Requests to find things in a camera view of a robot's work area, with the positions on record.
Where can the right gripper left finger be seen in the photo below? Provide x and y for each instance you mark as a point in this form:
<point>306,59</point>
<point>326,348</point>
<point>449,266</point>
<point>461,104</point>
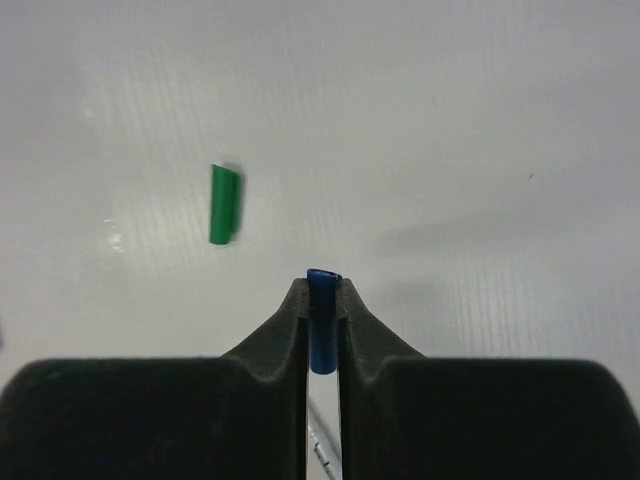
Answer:
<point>238,416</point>

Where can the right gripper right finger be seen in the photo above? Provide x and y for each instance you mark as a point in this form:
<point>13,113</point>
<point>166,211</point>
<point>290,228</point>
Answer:
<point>405,415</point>

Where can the blue pen cap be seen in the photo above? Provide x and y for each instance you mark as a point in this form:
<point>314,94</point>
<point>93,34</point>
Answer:
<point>323,320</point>

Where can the blue pen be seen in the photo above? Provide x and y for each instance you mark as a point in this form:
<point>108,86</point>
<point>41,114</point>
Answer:
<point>322,444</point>

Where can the green pen cap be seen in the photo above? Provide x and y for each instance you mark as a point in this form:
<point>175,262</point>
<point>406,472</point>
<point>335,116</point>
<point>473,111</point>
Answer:
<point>225,204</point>

